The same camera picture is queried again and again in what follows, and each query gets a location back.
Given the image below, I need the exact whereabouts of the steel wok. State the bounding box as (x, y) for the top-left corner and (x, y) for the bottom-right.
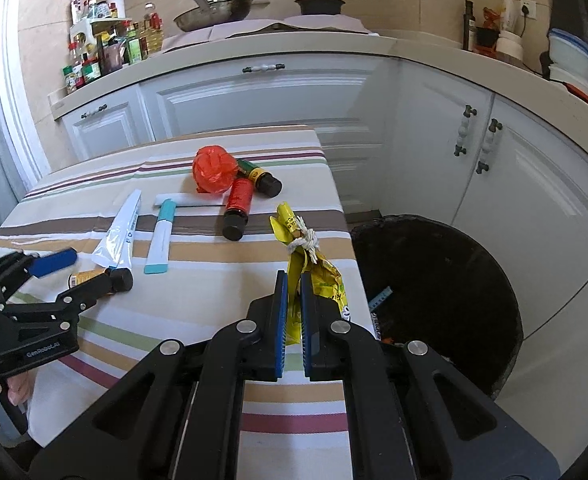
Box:
(172, 0), (255, 33)

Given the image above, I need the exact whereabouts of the red plastic bag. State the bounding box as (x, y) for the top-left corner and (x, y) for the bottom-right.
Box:
(192, 145), (238, 195)

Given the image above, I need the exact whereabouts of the white packet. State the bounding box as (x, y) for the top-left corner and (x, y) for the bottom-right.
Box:
(153, 192), (225, 207)

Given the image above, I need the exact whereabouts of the yellow cooking oil bottle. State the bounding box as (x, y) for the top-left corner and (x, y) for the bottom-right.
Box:
(141, 2), (166, 52)

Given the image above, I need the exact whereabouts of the white stove cover sheet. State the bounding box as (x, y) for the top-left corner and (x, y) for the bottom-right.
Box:
(283, 13), (381, 37)
(161, 17), (285, 54)

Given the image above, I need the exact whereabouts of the yellow wrapper with string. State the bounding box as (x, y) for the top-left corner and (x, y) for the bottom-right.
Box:
(269, 202), (353, 347)

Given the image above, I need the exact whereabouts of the black trash bin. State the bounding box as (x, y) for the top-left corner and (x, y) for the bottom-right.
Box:
(349, 214), (524, 402)

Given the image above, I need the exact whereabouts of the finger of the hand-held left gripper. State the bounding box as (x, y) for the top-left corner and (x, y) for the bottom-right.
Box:
(4, 274), (120, 323)
(0, 247), (78, 311)

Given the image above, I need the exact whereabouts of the group of condiment bottles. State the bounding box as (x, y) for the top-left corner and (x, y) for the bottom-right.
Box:
(62, 0), (145, 96)

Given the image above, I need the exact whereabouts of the red label dark bottle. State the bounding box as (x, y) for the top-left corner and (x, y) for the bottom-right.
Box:
(222, 178), (253, 241)

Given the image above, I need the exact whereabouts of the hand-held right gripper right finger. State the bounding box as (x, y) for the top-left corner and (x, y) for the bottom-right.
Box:
(301, 272), (562, 480)

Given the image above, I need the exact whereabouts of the large white squeezed tube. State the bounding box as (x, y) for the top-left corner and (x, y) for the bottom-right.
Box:
(91, 189), (143, 269)

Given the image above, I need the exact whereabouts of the yellow label brown bottle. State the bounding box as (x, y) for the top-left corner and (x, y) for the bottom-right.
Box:
(68, 267), (134, 294)

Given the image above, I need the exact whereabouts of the tall dark glass bottle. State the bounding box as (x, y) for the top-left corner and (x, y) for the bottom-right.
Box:
(462, 0), (476, 53)

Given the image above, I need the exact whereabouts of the green label dark bottle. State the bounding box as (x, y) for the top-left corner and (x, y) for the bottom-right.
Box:
(236, 158), (283, 199)

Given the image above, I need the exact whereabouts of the stacked white bowls blue rim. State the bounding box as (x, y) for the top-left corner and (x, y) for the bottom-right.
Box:
(547, 28), (588, 86)

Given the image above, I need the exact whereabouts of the slim light blue tube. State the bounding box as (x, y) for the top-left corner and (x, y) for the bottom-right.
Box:
(367, 285), (393, 312)

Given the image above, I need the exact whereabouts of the white cabinet door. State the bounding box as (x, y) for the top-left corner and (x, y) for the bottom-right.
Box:
(450, 94), (588, 342)
(398, 59), (495, 221)
(141, 54), (400, 141)
(63, 84), (155, 161)

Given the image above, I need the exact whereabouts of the black pot with lid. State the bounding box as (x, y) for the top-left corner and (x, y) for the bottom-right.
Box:
(293, 0), (347, 16)

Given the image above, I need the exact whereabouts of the white tube with teal cap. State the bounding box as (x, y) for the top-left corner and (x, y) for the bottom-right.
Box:
(143, 198), (176, 275)

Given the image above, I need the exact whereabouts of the white jar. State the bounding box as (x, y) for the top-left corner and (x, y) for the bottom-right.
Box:
(496, 29), (525, 59)

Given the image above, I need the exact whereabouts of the striped tablecloth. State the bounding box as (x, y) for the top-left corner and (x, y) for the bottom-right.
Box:
(0, 125), (357, 480)

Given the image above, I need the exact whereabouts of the white door frame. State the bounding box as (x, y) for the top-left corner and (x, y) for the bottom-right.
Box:
(0, 0), (53, 196)

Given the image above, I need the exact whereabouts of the white spice shelf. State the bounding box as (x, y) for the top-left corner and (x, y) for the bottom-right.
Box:
(70, 17), (133, 56)

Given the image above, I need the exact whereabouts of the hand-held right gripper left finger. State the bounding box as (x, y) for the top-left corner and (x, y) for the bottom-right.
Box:
(29, 270), (289, 480)

